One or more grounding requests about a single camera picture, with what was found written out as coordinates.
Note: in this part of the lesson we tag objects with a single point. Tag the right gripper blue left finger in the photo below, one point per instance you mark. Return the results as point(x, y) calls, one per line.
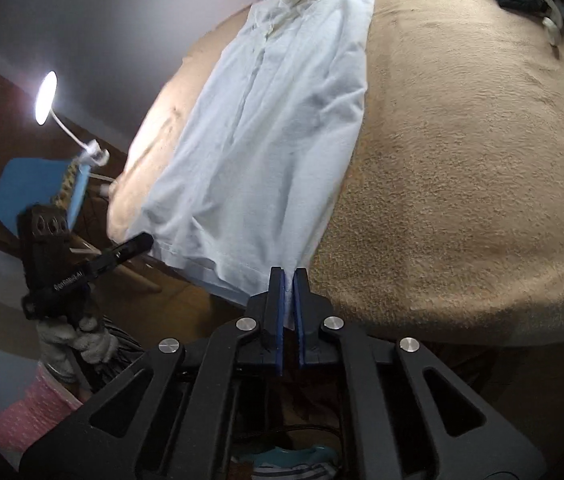
point(273, 319)

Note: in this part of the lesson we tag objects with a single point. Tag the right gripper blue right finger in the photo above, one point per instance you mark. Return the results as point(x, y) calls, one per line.
point(305, 317)

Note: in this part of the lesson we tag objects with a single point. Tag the pink sleeve forearm left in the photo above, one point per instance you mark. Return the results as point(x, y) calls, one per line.
point(46, 403)

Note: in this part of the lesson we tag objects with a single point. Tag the left gloved hand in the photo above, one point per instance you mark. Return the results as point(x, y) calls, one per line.
point(58, 340)

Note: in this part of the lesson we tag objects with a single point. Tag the beige bed blanket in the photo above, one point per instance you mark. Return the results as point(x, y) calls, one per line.
point(450, 221)

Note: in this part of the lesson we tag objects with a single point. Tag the leopard print cloth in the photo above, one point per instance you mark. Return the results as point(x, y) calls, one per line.
point(64, 196)

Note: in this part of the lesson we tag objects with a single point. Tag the blue chair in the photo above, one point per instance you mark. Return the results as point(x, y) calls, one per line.
point(26, 181)

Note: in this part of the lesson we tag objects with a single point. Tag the white t-shirt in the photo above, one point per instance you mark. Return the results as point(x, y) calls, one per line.
point(258, 166)

